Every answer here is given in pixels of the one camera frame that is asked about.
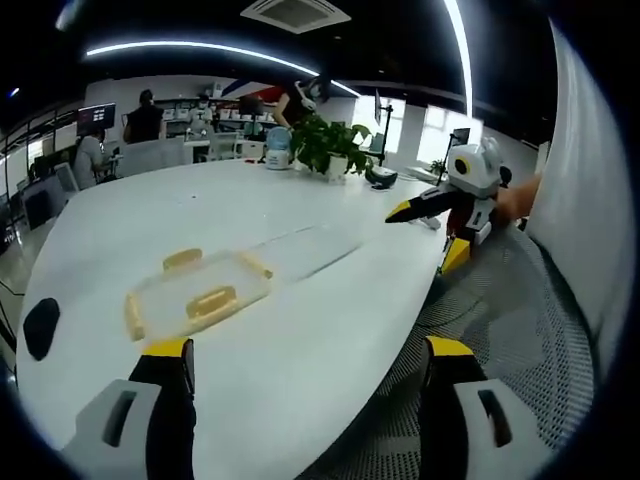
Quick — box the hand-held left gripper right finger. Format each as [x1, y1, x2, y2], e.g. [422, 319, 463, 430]
[417, 335, 557, 480]

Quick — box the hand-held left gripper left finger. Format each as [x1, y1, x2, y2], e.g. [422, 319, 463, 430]
[59, 337, 197, 480]

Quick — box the person's right hand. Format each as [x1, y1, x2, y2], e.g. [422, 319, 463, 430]
[492, 172, 545, 222]

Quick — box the black headset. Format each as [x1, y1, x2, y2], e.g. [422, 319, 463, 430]
[366, 166, 400, 192]

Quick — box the grey mesh office chair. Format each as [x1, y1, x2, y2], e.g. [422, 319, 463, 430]
[299, 224, 597, 480]

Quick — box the black stand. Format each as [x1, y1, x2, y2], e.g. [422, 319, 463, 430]
[373, 88, 397, 167]

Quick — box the person's white shirt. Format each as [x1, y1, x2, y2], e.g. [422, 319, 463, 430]
[522, 18, 637, 377]

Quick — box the green potted plant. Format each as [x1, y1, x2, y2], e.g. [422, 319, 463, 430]
[288, 114, 375, 182]

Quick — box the curved ceiling light strip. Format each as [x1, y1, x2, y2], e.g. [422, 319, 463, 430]
[441, 0, 475, 120]
[84, 41, 361, 97]

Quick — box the clear plastic sheet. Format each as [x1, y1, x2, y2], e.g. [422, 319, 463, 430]
[238, 223, 365, 282]

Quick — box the clear lid with yellow clasps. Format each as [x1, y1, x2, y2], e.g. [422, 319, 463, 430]
[123, 246, 275, 343]

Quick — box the white and blue appliance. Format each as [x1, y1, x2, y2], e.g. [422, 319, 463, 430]
[263, 126, 294, 172]

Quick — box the ceiling air vent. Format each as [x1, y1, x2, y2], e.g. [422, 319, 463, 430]
[239, 0, 352, 35]

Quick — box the dark computer monitor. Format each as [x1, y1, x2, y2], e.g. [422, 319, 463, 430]
[76, 102, 118, 137]

